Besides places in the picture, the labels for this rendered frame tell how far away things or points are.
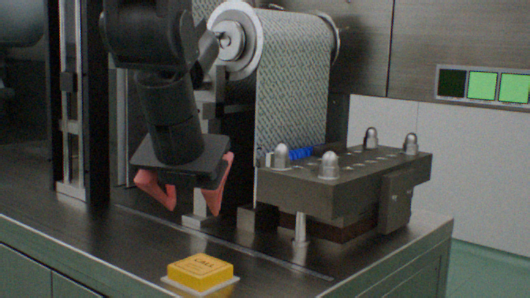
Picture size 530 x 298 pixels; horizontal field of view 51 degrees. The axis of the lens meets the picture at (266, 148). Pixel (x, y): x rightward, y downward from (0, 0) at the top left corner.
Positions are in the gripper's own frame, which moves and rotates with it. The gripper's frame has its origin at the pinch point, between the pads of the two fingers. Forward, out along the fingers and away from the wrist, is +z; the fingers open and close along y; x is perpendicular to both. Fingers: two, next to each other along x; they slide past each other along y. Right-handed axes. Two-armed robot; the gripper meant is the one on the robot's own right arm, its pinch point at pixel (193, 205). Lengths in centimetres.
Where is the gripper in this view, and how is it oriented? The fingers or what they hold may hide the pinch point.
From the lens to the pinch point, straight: 70.9
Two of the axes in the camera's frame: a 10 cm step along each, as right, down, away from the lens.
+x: -2.4, 6.3, -7.3
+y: -9.7, -0.9, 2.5
